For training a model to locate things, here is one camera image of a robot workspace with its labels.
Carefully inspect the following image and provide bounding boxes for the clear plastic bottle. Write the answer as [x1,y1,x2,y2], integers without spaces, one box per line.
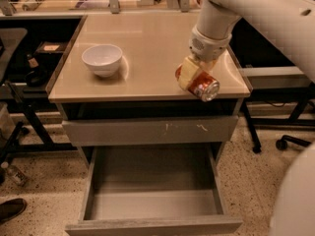
[1,161,28,186]

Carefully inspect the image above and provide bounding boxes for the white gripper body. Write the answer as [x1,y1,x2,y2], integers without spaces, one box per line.
[189,27,231,63]

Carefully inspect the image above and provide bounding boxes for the open grey middle drawer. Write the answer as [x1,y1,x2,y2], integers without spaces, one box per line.
[65,144,242,236]

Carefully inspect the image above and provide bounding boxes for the orange coke can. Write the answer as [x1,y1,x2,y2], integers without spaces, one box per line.
[184,70,220,102]

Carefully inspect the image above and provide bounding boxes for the closed grey top drawer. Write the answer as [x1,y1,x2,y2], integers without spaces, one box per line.
[62,116,238,147]

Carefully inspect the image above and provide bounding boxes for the black shoe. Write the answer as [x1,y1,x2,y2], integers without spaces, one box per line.
[0,198,27,223]

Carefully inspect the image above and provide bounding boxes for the grey drawer cabinet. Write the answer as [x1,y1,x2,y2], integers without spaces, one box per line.
[45,12,254,236]

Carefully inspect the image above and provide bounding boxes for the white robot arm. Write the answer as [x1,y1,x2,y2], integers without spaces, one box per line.
[176,0,315,236]

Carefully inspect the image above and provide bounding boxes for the white bowl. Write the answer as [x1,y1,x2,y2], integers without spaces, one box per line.
[82,44,123,78]

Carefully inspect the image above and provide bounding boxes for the black table leg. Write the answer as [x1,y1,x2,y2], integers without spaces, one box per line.
[241,102,261,153]

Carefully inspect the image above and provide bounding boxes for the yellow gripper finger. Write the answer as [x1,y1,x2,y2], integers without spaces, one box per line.
[203,60,217,72]
[176,56,202,89]

